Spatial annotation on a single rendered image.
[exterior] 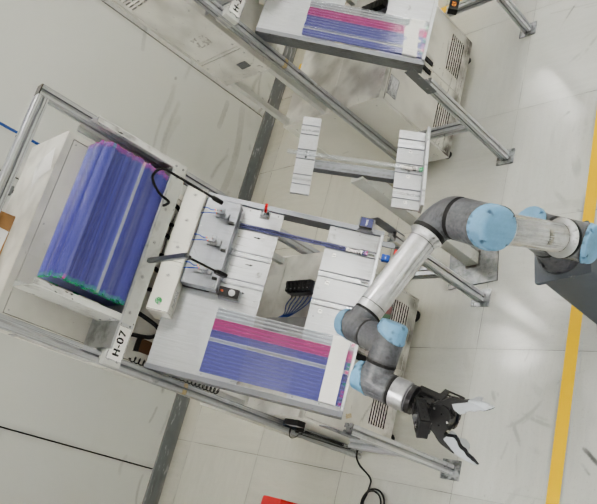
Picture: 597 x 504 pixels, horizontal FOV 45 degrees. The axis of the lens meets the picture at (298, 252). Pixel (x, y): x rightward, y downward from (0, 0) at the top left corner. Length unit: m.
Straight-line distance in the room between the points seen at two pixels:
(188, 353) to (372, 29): 1.52
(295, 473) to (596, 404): 1.50
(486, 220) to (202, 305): 1.19
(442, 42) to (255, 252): 1.65
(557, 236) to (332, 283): 0.88
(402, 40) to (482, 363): 1.38
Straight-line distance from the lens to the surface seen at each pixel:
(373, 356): 1.75
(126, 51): 4.49
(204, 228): 2.64
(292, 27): 3.12
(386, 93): 3.32
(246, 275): 2.62
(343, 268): 2.61
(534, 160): 3.41
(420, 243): 1.89
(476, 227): 1.81
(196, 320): 2.60
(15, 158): 2.44
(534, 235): 1.99
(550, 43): 3.79
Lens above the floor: 2.50
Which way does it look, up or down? 37 degrees down
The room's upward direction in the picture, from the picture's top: 59 degrees counter-clockwise
